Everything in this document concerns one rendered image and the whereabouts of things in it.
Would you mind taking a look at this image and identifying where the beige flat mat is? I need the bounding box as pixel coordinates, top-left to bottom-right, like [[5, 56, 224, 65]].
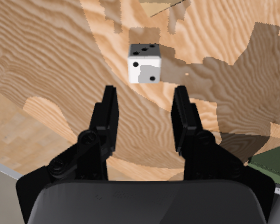
[[138, 0, 183, 18]]

